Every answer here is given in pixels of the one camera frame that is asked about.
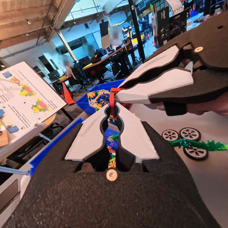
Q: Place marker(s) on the black product carton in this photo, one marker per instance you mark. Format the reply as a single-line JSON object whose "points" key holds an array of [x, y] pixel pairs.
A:
{"points": [[167, 25]]}

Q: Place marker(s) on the blue plastic bin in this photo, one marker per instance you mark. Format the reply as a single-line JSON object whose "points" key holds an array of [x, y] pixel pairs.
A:
{"points": [[53, 146], [83, 101]]}

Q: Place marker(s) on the person's right hand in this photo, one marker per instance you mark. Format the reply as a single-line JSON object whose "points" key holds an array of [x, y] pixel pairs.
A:
{"points": [[210, 107]]}

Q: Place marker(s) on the building instruction sheet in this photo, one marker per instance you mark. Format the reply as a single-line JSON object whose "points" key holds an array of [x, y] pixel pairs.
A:
{"points": [[28, 92]]}

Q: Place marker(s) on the green leafy toy piece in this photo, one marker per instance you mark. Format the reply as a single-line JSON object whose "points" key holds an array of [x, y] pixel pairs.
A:
{"points": [[199, 144]]}

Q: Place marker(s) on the red rod toy assembly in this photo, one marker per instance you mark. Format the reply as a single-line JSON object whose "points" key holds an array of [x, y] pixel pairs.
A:
{"points": [[99, 98]]}

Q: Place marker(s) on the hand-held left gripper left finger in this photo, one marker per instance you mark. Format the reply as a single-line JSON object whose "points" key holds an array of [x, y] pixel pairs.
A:
{"points": [[85, 142]]}

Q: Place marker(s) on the black metal pole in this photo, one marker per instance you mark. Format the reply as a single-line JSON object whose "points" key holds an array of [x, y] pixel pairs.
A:
{"points": [[137, 32]]}

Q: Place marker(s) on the orange traffic cone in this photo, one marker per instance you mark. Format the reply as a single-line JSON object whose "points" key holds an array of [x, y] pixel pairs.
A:
{"points": [[68, 94]]}

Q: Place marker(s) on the grey toy wheel black tire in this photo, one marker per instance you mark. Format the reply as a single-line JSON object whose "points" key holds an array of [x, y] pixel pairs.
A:
{"points": [[190, 133], [170, 135], [195, 152]]}

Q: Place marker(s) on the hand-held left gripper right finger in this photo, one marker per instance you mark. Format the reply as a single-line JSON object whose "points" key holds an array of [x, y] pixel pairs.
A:
{"points": [[139, 142]]}

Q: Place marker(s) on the wooden office desk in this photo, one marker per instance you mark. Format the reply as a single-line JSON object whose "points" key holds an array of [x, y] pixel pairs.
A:
{"points": [[107, 58]]}

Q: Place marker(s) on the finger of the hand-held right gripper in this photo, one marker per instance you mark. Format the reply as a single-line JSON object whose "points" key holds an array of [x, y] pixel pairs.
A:
{"points": [[160, 60], [160, 85]]}

